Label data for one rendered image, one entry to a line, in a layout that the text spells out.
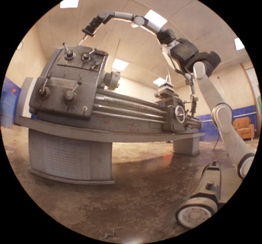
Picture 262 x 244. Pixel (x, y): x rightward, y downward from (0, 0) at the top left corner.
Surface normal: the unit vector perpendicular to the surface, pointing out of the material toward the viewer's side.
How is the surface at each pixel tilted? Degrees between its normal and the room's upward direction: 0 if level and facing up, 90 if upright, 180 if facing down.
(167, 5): 180
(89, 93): 90
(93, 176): 90
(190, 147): 90
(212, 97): 90
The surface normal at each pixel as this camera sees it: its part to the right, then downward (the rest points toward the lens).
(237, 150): -0.82, -0.18
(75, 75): 0.47, -0.14
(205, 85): -0.65, 0.18
